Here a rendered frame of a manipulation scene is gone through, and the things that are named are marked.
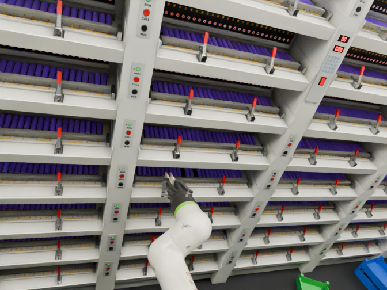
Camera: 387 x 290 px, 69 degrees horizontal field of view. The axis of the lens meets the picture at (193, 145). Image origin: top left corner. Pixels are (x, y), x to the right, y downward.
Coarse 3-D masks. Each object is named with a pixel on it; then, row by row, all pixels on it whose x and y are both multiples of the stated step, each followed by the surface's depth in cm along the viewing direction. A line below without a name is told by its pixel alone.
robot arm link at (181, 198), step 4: (180, 196) 101; (184, 196) 100; (188, 196) 101; (176, 200) 100; (180, 200) 99; (184, 200) 98; (188, 200) 98; (192, 200) 99; (172, 204) 101; (176, 204) 98; (172, 208) 100
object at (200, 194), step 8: (248, 176) 146; (136, 184) 124; (152, 184) 126; (160, 184) 127; (192, 184) 133; (200, 184) 134; (208, 184) 136; (216, 184) 137; (224, 184) 139; (232, 184) 141; (240, 184) 142; (248, 184) 142; (256, 184) 139; (136, 192) 121; (144, 192) 122; (152, 192) 123; (160, 192) 125; (200, 192) 131; (208, 192) 133; (216, 192) 134; (232, 192) 137; (240, 192) 139; (248, 192) 140; (256, 192) 138; (136, 200) 121; (144, 200) 123; (152, 200) 124; (160, 200) 125; (168, 200) 127; (200, 200) 132; (208, 200) 134; (216, 200) 135; (224, 200) 137; (232, 200) 138; (240, 200) 140; (248, 200) 142
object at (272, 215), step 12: (276, 204) 164; (288, 204) 167; (300, 204) 170; (312, 204) 174; (324, 204) 177; (336, 204) 178; (264, 216) 158; (276, 216) 160; (288, 216) 163; (300, 216) 166; (312, 216) 169; (324, 216) 172; (336, 216) 175
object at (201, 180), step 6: (138, 180) 123; (144, 180) 124; (150, 180) 125; (156, 180) 126; (162, 180) 127; (180, 180) 130; (186, 180) 131; (192, 180) 132; (198, 180) 133; (204, 180) 134; (210, 180) 135; (216, 180) 136; (228, 180) 138; (234, 180) 140; (240, 180) 141; (246, 180) 142
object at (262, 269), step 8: (296, 264) 202; (232, 272) 185; (240, 272) 187; (248, 272) 190; (256, 272) 193; (144, 280) 164; (152, 280) 166; (64, 288) 149; (72, 288) 150; (80, 288) 152; (88, 288) 154
